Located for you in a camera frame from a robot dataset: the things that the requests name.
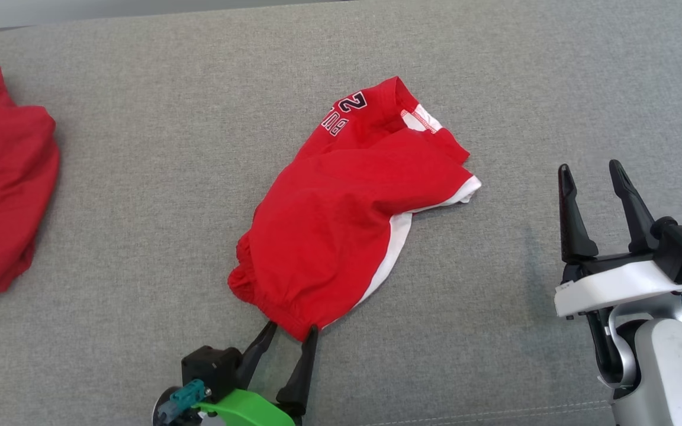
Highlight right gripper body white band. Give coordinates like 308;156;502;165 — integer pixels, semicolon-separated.
554;251;682;320

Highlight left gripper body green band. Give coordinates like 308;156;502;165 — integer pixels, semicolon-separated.
192;385;306;426

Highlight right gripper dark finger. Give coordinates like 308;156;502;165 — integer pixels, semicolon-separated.
558;164;600;264
609;159;660;254

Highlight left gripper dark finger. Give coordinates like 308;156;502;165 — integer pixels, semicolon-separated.
236;321;279;390
275;325;320;418

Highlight red basketball shorts white stripe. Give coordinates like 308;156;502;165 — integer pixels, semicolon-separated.
227;76;482;343

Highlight red basketball jersey white sleeves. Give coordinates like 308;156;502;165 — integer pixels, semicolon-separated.
0;65;60;298

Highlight grey fabric sofa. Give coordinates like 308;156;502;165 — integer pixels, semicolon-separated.
0;0;682;426

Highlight left arm teal-plug cable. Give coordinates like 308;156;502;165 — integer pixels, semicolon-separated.
157;380;207;424

